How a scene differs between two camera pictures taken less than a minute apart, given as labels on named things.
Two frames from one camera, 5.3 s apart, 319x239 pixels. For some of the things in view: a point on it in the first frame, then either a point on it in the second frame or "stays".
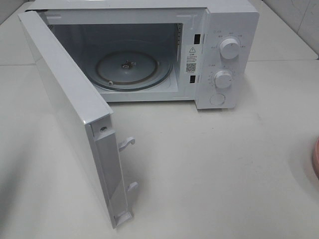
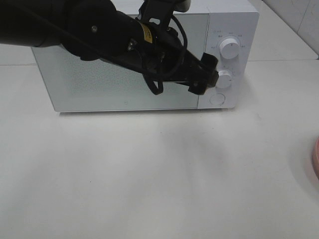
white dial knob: (223, 79) stays
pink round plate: (315, 160) stays
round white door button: (217, 99) stays
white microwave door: (84, 120) to (75, 83)
